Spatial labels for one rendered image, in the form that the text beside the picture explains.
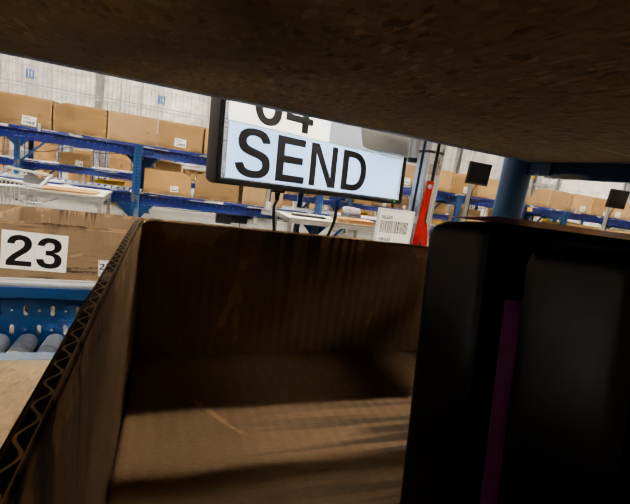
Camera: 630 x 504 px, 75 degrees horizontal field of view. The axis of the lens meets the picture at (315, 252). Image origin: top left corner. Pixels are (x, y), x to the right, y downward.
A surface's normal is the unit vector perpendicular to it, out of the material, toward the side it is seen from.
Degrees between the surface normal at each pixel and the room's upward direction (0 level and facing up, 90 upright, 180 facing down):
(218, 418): 1
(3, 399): 0
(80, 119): 90
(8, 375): 0
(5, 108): 87
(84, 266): 91
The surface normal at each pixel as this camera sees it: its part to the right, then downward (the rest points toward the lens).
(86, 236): 0.33, 0.21
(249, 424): 0.14, -0.98
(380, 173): 0.64, 0.16
